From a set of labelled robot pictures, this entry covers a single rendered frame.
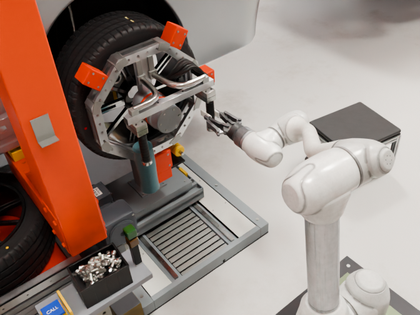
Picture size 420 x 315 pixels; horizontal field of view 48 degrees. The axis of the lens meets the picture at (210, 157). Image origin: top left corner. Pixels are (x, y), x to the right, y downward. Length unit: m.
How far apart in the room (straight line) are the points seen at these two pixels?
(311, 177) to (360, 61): 3.00
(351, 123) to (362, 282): 1.33
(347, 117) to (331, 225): 1.61
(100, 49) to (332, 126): 1.44
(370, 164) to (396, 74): 2.77
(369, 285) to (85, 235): 1.07
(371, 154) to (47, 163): 1.03
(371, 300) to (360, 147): 0.60
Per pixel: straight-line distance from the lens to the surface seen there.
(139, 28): 2.06
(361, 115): 2.95
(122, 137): 2.32
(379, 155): 1.34
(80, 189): 1.81
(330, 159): 1.30
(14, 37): 1.47
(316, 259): 1.46
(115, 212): 2.28
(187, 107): 2.32
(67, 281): 2.22
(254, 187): 2.89
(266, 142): 1.82
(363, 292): 1.73
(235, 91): 3.73
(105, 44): 2.00
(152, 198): 2.57
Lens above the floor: 2.03
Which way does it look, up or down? 41 degrees down
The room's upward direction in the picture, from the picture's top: 4 degrees counter-clockwise
